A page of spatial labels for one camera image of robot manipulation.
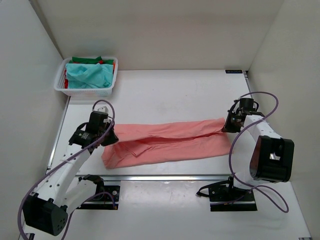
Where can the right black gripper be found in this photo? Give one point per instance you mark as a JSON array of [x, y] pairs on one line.
[[230, 122]]

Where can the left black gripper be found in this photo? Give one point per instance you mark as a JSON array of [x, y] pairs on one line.
[[109, 137]]

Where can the pink t shirt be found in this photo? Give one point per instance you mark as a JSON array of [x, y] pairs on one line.
[[145, 144]]

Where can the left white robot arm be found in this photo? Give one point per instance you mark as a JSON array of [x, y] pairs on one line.
[[50, 203]]

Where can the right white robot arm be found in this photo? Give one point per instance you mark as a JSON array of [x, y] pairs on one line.
[[271, 162]]

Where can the black label plate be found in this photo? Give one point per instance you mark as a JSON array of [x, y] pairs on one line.
[[233, 71]]

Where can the teal t shirt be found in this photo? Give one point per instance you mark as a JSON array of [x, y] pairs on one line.
[[89, 76]]

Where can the white plastic basket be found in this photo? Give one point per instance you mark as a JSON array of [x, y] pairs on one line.
[[59, 83]]

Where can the green t shirt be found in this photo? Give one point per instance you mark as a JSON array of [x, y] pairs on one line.
[[83, 60]]

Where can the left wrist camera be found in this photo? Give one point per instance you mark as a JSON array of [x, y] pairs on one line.
[[98, 120]]

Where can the aluminium rail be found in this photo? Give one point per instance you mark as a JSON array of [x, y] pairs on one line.
[[209, 169]]

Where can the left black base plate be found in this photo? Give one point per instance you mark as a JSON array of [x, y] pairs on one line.
[[106, 197]]

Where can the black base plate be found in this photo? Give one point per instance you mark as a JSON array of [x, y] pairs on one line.
[[106, 197], [226, 198]]

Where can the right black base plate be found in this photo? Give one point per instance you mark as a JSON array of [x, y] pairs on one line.
[[226, 198]]

